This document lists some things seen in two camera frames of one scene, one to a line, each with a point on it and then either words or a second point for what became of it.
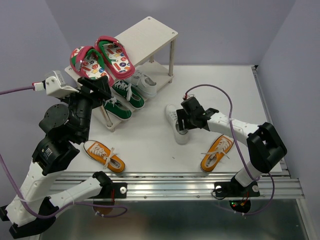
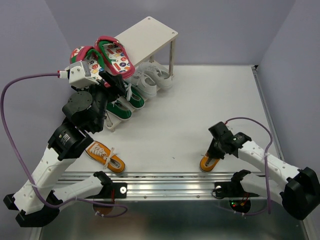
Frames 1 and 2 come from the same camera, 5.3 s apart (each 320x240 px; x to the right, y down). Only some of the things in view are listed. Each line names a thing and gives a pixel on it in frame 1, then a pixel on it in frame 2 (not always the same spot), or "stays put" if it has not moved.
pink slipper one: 86,60 stays put
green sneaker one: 128,94 stays put
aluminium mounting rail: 278,184 stays put
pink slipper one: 120,64 stays put
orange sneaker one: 106,156 stays put
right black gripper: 181,114 → 214,154
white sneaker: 182,136 → 162,79
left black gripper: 101,84 → 116,81
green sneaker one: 116,109 stays put
